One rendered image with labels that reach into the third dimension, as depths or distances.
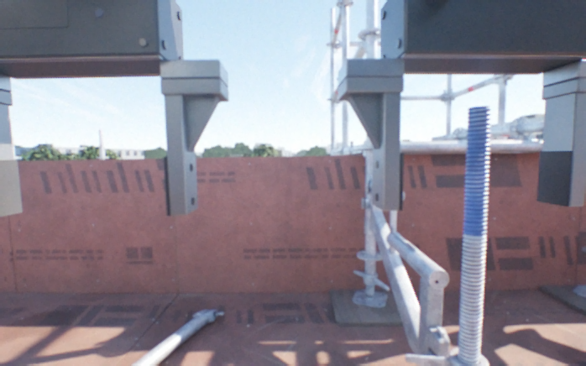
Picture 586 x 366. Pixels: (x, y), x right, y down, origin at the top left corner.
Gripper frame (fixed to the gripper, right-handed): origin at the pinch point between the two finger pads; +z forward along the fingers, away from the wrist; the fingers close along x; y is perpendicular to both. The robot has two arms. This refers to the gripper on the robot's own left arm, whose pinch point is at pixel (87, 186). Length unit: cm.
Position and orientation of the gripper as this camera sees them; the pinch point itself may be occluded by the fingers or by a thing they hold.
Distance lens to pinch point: 25.3
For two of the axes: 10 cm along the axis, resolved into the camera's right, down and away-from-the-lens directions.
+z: 0.2, 10.0, 0.9
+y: -0.3, -0.9, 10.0
